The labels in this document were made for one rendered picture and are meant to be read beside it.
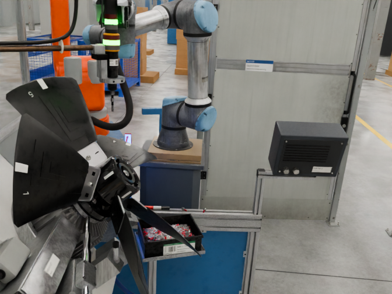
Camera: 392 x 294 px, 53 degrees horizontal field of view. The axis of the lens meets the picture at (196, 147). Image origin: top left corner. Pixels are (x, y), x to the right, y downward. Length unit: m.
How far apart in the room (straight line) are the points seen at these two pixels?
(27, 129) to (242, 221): 1.05
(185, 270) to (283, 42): 1.82
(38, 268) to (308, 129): 1.07
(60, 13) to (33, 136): 4.21
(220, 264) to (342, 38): 1.94
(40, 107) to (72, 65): 3.67
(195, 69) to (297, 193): 1.95
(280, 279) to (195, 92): 1.55
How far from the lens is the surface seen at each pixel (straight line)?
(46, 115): 1.14
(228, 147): 3.08
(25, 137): 0.86
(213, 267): 1.81
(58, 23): 5.05
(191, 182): 1.78
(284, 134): 1.50
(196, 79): 1.65
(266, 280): 2.76
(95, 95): 4.96
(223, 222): 1.67
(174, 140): 1.79
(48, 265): 0.93
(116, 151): 1.33
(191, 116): 1.69
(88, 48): 1.07
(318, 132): 1.56
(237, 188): 3.22
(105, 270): 1.19
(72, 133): 1.13
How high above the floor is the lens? 1.66
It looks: 20 degrees down
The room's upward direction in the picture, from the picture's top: 3 degrees clockwise
